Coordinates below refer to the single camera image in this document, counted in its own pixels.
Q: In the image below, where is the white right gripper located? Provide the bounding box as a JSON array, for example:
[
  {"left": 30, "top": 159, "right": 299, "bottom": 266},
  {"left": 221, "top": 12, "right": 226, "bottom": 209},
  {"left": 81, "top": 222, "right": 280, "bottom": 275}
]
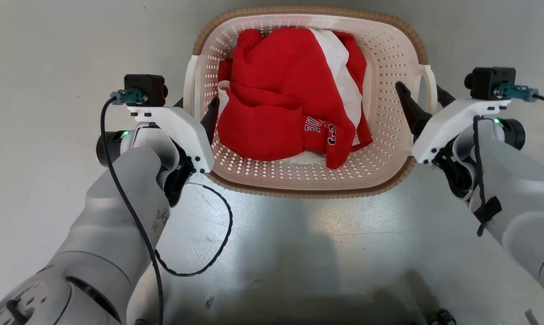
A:
[{"left": 394, "top": 81, "right": 511, "bottom": 164}]

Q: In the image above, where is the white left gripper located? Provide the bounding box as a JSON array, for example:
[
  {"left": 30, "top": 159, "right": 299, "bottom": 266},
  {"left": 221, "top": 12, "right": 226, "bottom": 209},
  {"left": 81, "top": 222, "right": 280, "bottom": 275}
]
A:
[{"left": 128, "top": 97, "right": 220, "bottom": 175}]

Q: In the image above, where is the cream perforated laundry basket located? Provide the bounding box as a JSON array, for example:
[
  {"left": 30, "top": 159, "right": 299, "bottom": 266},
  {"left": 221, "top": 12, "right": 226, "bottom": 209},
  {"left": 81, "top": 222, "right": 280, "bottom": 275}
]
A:
[{"left": 183, "top": 5, "right": 438, "bottom": 200}]

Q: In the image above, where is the red and white garment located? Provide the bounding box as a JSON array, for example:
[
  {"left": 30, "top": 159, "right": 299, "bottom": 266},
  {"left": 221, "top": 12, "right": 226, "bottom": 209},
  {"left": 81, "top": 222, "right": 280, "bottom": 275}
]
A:
[{"left": 217, "top": 27, "right": 373, "bottom": 170}]

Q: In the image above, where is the black cable with teal plug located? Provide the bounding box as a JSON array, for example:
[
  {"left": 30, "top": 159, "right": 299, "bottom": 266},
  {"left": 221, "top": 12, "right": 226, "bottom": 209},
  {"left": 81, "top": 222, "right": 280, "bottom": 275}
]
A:
[
  {"left": 497, "top": 83, "right": 544, "bottom": 107},
  {"left": 100, "top": 88, "right": 165, "bottom": 325}
]

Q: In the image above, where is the black taped arm cable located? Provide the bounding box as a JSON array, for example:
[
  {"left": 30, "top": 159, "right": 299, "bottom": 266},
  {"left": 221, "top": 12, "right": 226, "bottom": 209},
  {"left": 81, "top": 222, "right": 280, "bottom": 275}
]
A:
[{"left": 472, "top": 116, "right": 503, "bottom": 237}]

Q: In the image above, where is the thin black looped cable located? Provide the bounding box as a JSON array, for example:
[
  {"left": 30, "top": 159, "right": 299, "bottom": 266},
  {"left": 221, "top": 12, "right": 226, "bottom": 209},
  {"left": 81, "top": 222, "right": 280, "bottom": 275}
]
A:
[{"left": 154, "top": 182, "right": 234, "bottom": 277}]

